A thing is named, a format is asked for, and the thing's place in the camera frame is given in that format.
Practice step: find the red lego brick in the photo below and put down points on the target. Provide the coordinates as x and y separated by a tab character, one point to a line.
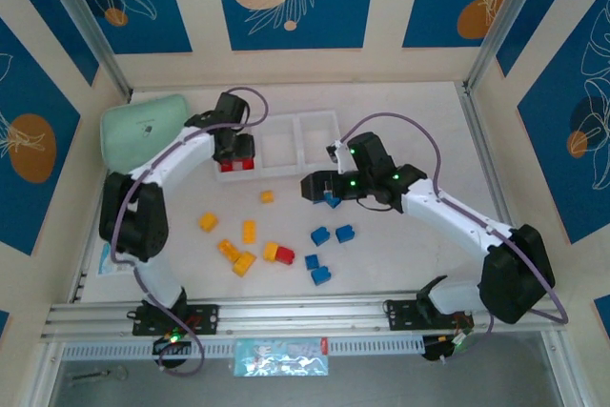
285	255
247	164
228	165

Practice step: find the blue lego brick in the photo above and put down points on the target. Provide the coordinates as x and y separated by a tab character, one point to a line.
311	261
320	236
332	200
321	275
345	233

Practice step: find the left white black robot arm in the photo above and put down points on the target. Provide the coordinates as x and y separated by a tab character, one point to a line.
186	149

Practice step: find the white three-compartment plastic tray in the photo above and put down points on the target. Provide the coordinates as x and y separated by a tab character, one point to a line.
281	145

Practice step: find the mint green fabric zipper bag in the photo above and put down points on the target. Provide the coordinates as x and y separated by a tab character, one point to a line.
138	130

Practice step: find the blue white small packet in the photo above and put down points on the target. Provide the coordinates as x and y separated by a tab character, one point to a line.
106	266

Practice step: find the printed plastic packet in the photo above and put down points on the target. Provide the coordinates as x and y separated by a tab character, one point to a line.
281	357

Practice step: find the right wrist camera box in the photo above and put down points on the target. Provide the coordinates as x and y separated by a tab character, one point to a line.
339	156

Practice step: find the aluminium side rail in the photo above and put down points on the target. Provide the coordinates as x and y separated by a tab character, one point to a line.
485	149
82	278

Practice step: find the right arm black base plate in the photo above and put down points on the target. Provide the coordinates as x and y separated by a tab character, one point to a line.
402	316

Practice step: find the aluminium mounting rail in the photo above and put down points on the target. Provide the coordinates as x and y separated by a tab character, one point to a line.
305	314

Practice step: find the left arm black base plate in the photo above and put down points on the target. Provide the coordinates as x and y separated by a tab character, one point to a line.
205	319

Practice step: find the aluminium frame post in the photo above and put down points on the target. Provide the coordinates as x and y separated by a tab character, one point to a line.
87	21
506	21

